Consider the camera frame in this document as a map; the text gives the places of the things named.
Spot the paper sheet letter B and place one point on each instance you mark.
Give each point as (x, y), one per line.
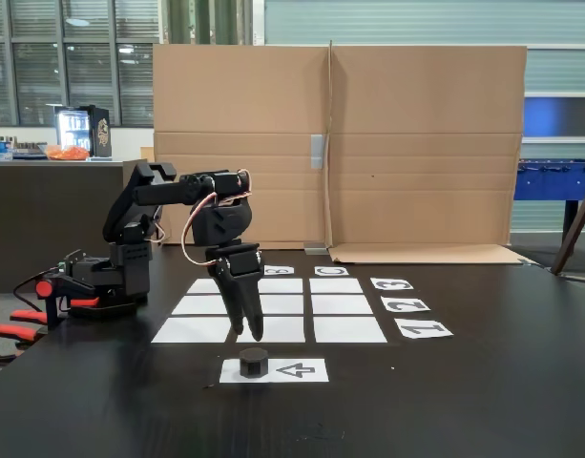
(268, 273)

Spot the paper sheet number 1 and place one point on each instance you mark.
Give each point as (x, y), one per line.
(406, 335)

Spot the brown counter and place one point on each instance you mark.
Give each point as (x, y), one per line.
(34, 214)

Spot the grey tape strip on cardboard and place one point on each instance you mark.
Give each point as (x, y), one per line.
(317, 151)

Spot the orange snack bag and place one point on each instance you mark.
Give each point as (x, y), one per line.
(68, 152)

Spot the blue foosball table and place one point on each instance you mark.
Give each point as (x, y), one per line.
(549, 183)

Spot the dark wooden easel leg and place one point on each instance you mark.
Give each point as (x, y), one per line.
(571, 234)

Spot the grey tape piece on cardboard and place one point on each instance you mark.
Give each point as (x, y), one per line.
(316, 249)

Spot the black mini fridge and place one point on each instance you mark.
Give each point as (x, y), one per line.
(101, 129)

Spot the blue box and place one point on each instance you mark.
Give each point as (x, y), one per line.
(3, 150)

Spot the white paper arrow sheet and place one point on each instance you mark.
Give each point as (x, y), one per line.
(311, 377)

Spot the black octagonal token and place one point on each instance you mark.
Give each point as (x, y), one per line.
(254, 365)

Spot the paper sheet letter C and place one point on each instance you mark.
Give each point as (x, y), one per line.
(318, 273)

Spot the white paper grid square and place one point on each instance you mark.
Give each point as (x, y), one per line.
(349, 330)
(199, 286)
(192, 330)
(282, 330)
(282, 305)
(199, 305)
(342, 305)
(282, 286)
(336, 286)

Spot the black clamp red knob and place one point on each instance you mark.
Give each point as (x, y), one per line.
(45, 289)

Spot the brown cardboard panel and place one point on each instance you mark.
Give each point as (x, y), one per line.
(235, 95)
(416, 143)

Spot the paper sheet number 2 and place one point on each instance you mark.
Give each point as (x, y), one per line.
(390, 309)

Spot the paper sheet number 3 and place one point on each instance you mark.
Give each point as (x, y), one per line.
(375, 281)

